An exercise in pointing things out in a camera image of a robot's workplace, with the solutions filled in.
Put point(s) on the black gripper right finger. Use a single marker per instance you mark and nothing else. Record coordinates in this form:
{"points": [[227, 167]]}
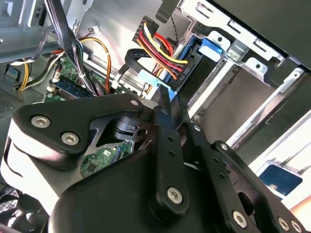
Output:
{"points": [[218, 174]]}

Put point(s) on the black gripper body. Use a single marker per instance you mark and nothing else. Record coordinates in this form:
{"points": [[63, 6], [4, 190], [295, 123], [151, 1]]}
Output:
{"points": [[109, 199]]}

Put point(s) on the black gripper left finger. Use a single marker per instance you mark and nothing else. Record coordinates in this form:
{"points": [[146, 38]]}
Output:
{"points": [[73, 114]]}

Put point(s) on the hard disk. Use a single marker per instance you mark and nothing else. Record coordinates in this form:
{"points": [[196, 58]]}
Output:
{"points": [[192, 46]]}

